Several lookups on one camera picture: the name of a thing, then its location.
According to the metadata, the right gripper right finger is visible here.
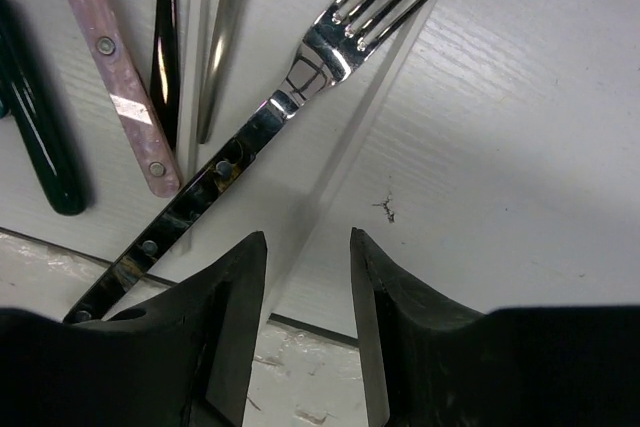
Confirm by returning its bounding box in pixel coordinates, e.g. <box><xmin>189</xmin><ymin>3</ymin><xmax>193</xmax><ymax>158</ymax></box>
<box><xmin>350</xmin><ymin>228</ymin><xmax>639</xmax><ymax>426</ymax></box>

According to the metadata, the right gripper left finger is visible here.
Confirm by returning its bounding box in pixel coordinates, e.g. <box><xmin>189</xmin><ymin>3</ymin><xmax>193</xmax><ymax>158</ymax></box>
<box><xmin>1</xmin><ymin>232</ymin><xmax>267</xmax><ymax>426</ymax></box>

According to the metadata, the clear chopstick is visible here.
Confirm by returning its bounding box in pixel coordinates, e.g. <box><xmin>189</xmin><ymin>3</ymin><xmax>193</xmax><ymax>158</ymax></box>
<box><xmin>260</xmin><ymin>7</ymin><xmax>433</xmax><ymax>324</ymax></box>

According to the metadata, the black fork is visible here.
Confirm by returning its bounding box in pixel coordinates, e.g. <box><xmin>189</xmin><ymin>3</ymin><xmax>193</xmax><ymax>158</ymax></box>
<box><xmin>149</xmin><ymin>0</ymin><xmax>181</xmax><ymax>150</ymax></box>

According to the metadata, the silver fork tortoiseshell handle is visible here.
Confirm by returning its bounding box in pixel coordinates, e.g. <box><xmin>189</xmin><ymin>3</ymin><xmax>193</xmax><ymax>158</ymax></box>
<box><xmin>63</xmin><ymin>0</ymin><xmax>430</xmax><ymax>324</ymax></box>

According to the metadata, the plain silver fork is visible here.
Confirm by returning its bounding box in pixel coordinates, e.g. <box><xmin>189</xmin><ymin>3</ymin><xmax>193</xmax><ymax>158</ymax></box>
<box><xmin>196</xmin><ymin>0</ymin><xmax>246</xmax><ymax>145</ymax></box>

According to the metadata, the gold fork green handle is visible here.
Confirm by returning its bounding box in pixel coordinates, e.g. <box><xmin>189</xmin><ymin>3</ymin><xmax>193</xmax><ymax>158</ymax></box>
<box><xmin>1</xmin><ymin>0</ymin><xmax>89</xmax><ymax>216</ymax></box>

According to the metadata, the silver fork pink handle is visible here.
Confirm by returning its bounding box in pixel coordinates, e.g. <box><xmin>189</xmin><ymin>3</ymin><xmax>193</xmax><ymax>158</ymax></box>
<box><xmin>68</xmin><ymin>0</ymin><xmax>181</xmax><ymax>198</ymax></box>

